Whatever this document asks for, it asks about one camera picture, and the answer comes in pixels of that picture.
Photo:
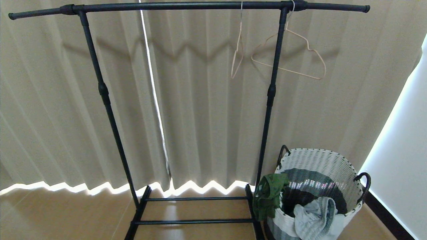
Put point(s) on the pink clothes hanger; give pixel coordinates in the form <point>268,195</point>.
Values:
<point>241,23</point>
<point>287,69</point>

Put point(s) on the green printed t-shirt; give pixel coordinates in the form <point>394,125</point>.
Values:
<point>268,196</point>

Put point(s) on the pale grey shorts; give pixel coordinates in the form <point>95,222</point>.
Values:
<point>313,216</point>

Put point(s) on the white laundry basket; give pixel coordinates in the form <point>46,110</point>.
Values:
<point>317,160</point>

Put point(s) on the black clothes rack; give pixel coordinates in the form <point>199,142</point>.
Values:
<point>186,6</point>

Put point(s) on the beige curtain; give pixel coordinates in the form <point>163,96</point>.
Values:
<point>206,116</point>

